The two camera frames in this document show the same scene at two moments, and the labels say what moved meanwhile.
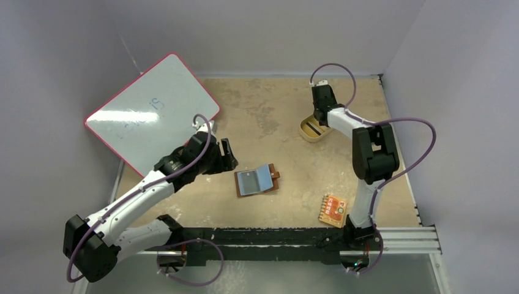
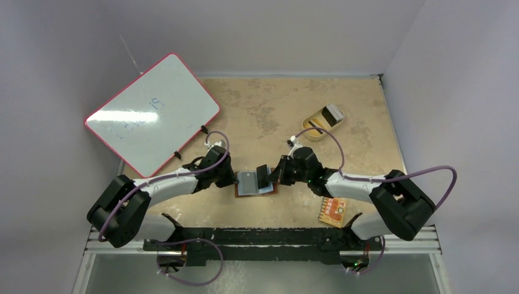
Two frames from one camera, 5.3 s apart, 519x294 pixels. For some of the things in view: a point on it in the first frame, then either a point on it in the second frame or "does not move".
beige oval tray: (311, 130) does not move
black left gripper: (227, 162) to (230, 180)
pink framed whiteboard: (153, 116) does not move
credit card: (249, 182) does not move
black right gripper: (321, 105) to (281, 171)
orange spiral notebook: (333, 210) does not move
